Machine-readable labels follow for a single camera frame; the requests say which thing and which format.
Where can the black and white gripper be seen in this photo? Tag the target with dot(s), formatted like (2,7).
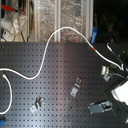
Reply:
(116,94)

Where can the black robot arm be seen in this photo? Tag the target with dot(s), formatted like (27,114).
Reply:
(122,58)

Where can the black perforated board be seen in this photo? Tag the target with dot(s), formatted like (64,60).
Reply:
(36,70)

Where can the blue object behind board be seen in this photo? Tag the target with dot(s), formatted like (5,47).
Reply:
(94,34)

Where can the clear plastic covered panel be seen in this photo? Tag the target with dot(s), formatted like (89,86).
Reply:
(51,15)

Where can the blue object bottom left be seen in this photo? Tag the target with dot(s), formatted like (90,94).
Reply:
(2,121)

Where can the metal cable clip centre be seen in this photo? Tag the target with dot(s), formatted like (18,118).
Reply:
(76,87)

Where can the metal cable clip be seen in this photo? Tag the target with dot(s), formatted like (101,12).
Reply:
(76,87)
(37,105)

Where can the metal cable clip left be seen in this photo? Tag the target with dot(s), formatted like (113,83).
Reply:
(37,105)

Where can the white device with cables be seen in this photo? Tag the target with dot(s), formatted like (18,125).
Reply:
(6,36)

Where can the red handled tool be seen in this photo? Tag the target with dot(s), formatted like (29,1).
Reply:
(8,8)

